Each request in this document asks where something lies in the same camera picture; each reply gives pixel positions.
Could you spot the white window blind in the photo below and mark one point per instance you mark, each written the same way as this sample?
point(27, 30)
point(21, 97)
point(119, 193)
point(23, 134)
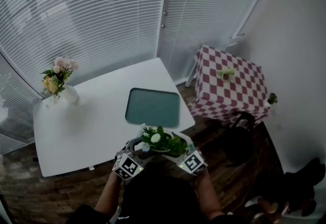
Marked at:
point(102, 27)
point(15, 95)
point(211, 1)

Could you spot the small pale green plant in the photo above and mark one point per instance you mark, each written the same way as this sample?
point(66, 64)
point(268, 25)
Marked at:
point(225, 74)

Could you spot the white vase with flower bouquet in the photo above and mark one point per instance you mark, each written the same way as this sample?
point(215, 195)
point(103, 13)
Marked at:
point(71, 95)

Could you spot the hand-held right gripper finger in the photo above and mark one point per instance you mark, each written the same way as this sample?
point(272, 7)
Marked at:
point(184, 137)
point(172, 157)

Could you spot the white metal rack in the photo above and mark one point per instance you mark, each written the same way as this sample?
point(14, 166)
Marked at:
point(237, 39)

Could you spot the small potted green plant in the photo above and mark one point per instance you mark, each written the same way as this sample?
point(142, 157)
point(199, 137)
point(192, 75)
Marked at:
point(163, 141)

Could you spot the person's left forearm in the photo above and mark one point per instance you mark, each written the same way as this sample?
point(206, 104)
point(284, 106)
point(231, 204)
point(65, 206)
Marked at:
point(108, 195)

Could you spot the table with checkered cloth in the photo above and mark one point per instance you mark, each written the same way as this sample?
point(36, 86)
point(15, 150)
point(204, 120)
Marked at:
point(229, 95)

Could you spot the person's right forearm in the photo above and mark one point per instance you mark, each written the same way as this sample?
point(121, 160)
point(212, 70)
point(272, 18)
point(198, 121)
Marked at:
point(211, 195)

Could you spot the small dark green plant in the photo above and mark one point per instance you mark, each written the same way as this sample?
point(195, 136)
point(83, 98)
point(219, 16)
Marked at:
point(272, 98)

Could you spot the person's left black shoe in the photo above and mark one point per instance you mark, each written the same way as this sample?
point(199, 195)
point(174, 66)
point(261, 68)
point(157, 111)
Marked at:
point(152, 168)

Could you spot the white table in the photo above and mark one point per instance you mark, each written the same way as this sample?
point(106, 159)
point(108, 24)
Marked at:
point(89, 128)

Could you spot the dark green tray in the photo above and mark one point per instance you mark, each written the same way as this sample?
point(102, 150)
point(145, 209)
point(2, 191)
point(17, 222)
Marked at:
point(152, 107)

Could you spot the person's black clothing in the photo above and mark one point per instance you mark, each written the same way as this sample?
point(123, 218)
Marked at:
point(158, 205)

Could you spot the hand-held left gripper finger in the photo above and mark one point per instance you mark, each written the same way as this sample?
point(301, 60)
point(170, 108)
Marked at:
point(130, 144)
point(147, 158)

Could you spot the black bag on floor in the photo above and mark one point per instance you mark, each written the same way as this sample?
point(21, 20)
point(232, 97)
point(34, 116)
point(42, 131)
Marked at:
point(239, 141)

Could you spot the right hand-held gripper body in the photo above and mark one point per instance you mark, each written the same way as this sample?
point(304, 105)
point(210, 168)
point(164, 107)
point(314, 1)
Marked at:
point(193, 164)

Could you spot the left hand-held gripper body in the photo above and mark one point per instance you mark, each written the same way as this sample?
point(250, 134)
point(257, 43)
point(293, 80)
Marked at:
point(127, 165)

